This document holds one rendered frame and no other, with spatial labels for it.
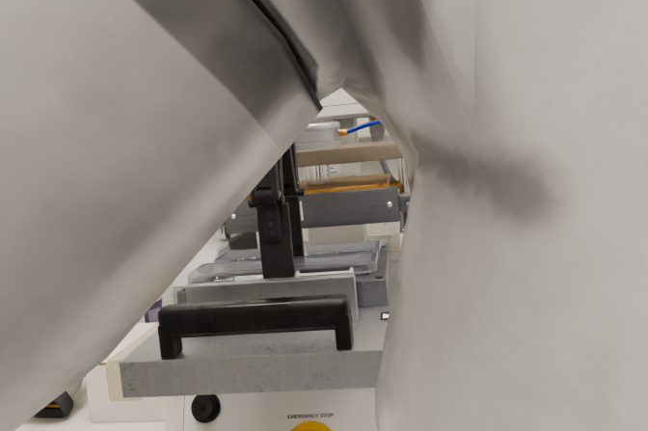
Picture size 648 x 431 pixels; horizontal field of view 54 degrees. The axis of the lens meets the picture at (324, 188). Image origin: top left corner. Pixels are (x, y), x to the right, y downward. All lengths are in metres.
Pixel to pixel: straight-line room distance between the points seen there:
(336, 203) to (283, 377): 0.36
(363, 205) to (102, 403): 0.47
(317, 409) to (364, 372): 0.26
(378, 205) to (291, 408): 0.27
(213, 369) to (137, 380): 0.06
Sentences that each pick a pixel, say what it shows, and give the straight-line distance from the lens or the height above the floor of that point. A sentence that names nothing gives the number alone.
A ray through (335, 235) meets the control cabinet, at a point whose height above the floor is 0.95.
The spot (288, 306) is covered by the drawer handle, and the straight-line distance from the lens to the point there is 0.49.
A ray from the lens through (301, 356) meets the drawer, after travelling 0.50.
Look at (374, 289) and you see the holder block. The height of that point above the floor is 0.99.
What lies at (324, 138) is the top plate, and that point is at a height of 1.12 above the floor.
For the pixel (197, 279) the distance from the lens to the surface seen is 0.63.
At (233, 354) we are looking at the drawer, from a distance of 0.51.
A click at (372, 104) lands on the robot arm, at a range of 0.15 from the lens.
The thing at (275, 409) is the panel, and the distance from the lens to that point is 0.76.
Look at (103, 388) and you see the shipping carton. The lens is 0.99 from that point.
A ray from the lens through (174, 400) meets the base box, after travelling 0.79.
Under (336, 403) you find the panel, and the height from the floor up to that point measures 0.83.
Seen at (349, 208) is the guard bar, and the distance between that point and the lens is 0.82.
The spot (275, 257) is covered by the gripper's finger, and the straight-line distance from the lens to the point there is 0.60.
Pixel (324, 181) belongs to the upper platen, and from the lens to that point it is 0.91.
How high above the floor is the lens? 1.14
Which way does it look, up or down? 5 degrees down
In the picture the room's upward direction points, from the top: 5 degrees counter-clockwise
